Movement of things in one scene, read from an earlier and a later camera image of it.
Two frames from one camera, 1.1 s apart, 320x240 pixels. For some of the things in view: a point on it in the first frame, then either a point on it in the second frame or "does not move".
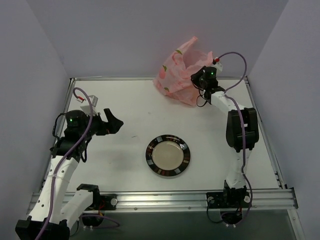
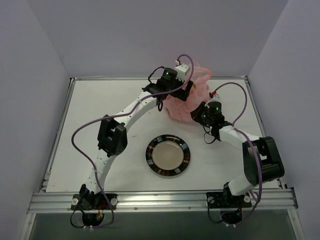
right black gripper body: [197, 78] to [197, 113]
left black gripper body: [104, 124] to [183, 92]
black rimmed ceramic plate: [167, 155] does not move
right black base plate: [228, 200] does not move
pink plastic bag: [174, 79] to [181, 109]
